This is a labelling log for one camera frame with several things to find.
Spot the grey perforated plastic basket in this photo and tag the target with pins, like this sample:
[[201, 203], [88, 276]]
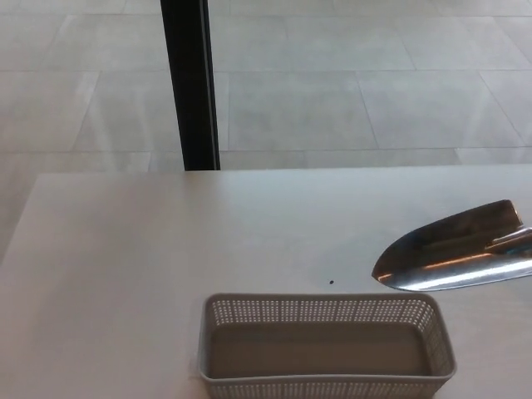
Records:
[[316, 353]]

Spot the black vertical frame post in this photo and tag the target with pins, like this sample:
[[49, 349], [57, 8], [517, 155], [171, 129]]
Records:
[[191, 83]]

